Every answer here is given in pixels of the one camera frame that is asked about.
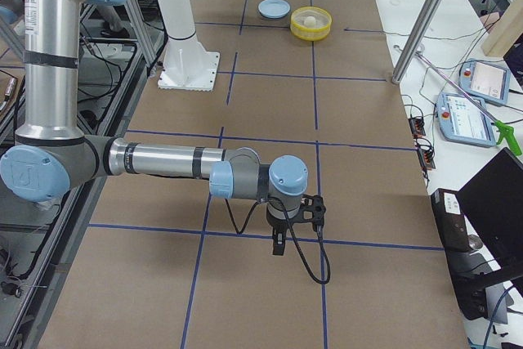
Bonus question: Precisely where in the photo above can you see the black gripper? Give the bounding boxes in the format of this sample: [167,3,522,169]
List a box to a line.
[267,216,289,256]

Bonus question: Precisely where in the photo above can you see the pale white bun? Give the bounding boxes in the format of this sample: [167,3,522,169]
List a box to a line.
[304,16,316,28]

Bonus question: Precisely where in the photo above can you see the yellow rimmed steamer basket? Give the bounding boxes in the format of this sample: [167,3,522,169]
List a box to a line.
[290,7,333,42]

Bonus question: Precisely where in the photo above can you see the brown paper table cover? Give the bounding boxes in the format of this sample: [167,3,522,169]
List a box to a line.
[39,0,467,348]

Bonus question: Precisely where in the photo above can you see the orange black connector blocks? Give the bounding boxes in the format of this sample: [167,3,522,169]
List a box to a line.
[408,116,436,171]

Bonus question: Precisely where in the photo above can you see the black monitor on stand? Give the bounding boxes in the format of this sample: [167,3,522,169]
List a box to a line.
[431,148,522,323]

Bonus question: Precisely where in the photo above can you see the near blue teach pendant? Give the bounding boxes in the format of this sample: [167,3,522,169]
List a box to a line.
[436,92,496,147]

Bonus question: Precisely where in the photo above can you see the blue teach pendant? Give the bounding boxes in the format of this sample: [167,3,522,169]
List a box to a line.
[459,59,511,106]
[436,92,496,147]

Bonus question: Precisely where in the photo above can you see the light blue plate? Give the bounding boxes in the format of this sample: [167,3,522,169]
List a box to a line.
[257,0,291,20]

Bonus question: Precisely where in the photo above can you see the metal stand green tip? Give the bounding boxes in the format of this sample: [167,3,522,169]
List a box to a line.
[414,43,522,156]

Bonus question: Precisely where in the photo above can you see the far blue teach pendant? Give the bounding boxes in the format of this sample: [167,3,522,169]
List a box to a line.
[459,59,511,106]

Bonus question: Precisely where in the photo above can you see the wooden beam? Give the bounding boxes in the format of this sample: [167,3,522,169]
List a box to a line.
[481,0,523,57]

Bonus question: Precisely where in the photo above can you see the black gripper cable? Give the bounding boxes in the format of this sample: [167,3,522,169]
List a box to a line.
[222,195,331,285]

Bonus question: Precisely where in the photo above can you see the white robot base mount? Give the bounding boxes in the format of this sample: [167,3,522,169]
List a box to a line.
[157,0,220,92]

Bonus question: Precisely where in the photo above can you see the aluminium frame rack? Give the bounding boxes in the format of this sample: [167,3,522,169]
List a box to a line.
[0,0,168,349]

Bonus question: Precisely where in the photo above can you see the silver aluminium post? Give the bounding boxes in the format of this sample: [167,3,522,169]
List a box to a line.
[391,0,441,84]

